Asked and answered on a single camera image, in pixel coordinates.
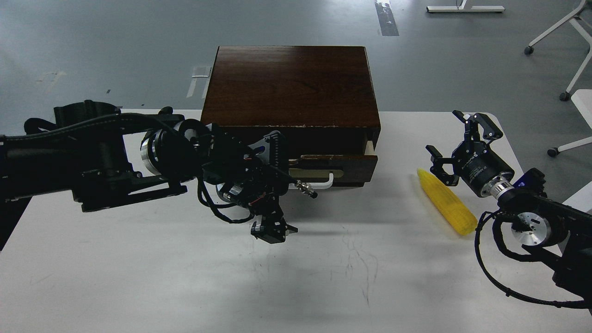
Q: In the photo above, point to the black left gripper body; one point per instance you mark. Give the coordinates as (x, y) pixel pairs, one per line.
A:
(261, 176)

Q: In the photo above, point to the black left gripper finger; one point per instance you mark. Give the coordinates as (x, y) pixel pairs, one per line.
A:
(264, 232)
(283, 230)

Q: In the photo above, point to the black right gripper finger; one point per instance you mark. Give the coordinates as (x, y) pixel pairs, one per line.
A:
(479, 132)
(437, 168)

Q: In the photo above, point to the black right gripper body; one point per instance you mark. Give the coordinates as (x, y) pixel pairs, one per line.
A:
(477, 165)

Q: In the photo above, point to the white drawer handle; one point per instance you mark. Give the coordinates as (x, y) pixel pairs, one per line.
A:
(310, 171)

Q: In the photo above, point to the yellow corn cob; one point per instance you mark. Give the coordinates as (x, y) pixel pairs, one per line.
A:
(462, 220)

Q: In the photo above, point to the dark wooden drawer front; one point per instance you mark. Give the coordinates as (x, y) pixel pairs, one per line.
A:
(349, 170)

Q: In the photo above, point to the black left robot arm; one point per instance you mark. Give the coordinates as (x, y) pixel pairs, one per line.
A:
(108, 158)

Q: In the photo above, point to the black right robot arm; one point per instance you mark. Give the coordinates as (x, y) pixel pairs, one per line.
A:
(528, 226)

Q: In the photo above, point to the dark wooden drawer cabinet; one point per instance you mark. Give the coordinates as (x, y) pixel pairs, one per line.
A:
(320, 97)

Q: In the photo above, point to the white desk foot bar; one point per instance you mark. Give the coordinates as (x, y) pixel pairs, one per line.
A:
(464, 7)

